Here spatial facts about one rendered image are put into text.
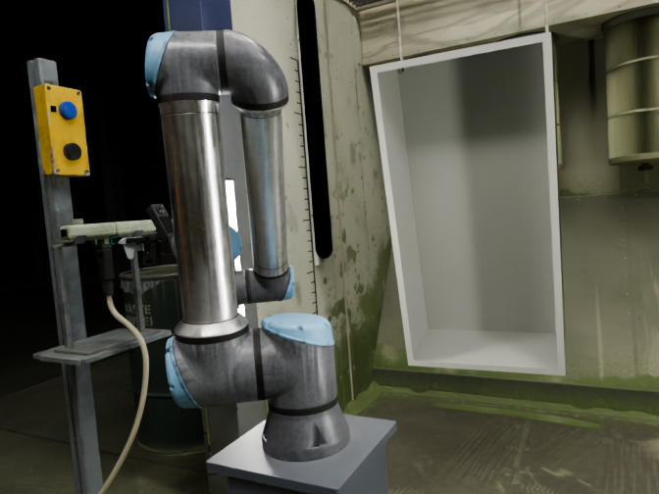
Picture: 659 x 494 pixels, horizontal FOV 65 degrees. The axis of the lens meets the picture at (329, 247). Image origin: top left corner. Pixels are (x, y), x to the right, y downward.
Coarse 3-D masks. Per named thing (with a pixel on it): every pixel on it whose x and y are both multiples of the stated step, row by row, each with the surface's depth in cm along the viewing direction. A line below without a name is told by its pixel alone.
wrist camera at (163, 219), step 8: (152, 208) 137; (160, 208) 139; (152, 216) 137; (160, 216) 138; (168, 216) 140; (160, 224) 137; (168, 224) 138; (160, 232) 137; (168, 232) 137; (168, 240) 136
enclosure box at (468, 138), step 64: (384, 64) 183; (448, 64) 207; (512, 64) 198; (384, 128) 198; (448, 128) 214; (512, 128) 205; (448, 192) 222; (512, 192) 212; (448, 256) 231; (512, 256) 220; (448, 320) 240; (512, 320) 228
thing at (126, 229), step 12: (60, 228) 140; (72, 228) 138; (84, 228) 142; (96, 228) 145; (108, 228) 149; (120, 228) 152; (132, 228) 156; (144, 228) 160; (72, 240) 138; (96, 240) 145; (108, 240) 149; (96, 252) 149; (108, 252) 149; (108, 264) 149; (108, 276) 149; (108, 288) 149
